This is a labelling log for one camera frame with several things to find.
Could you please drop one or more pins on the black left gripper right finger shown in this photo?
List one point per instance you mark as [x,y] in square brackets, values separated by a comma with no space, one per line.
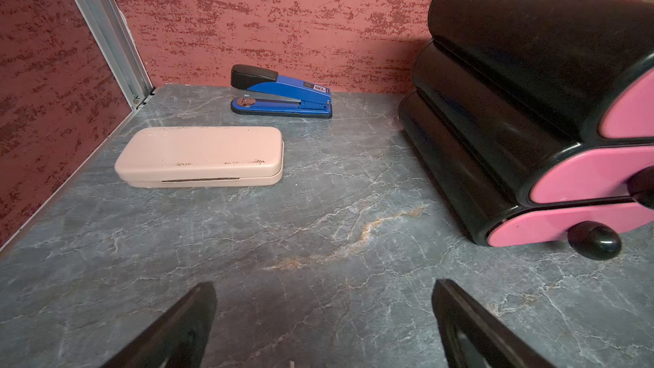
[472,336]

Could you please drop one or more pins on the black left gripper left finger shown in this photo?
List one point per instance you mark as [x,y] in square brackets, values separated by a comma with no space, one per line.
[178,338]

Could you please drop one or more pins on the black pink drawer cabinet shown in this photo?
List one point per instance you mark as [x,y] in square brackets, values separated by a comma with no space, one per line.
[535,117]

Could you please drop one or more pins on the pink pencil case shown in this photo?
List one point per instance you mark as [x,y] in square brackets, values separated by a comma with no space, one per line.
[209,156]

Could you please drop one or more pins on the blue black stapler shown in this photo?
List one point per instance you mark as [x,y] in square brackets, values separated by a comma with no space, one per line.
[269,94]

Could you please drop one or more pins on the aluminium corner post left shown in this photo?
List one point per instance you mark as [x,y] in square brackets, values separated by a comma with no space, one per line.
[110,30]

